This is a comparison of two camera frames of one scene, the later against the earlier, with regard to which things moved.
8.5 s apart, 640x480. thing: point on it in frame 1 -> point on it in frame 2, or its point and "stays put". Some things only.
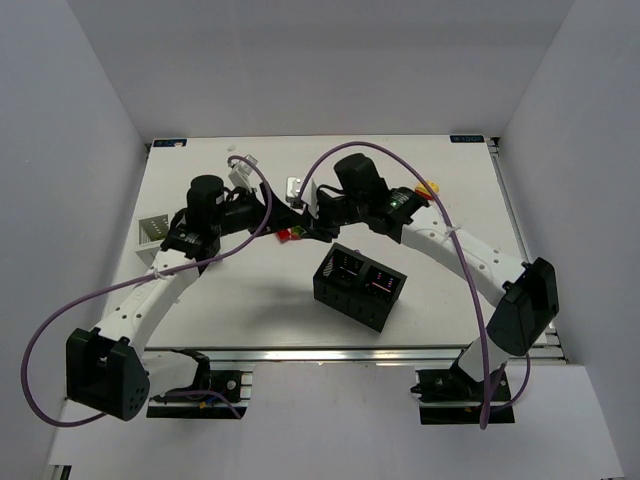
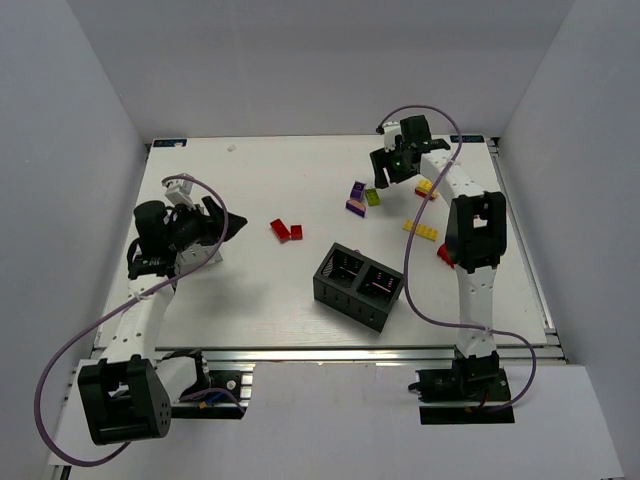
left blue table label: (170, 142) stays put
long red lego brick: (283, 235) stays put
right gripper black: (323, 217) -> (388, 163)
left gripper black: (273, 216) -> (210, 223)
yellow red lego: (423, 190) stays put
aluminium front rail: (334, 355) stays put
